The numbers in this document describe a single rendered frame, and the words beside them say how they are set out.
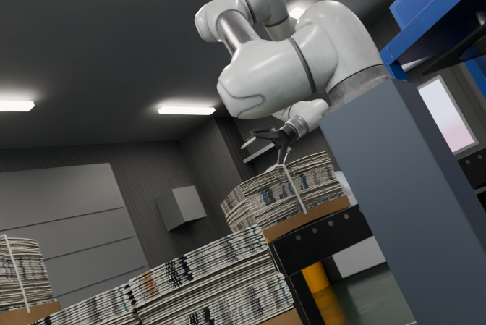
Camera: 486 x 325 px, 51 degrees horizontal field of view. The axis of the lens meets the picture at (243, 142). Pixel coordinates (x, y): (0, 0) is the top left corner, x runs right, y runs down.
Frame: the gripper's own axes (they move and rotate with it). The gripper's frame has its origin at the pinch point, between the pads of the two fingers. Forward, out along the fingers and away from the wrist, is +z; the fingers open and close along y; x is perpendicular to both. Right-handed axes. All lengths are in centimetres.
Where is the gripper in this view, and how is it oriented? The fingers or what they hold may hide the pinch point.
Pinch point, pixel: (254, 159)
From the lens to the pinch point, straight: 200.9
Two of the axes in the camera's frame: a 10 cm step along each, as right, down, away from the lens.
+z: -7.3, 5.4, -4.2
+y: 6.3, 7.7, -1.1
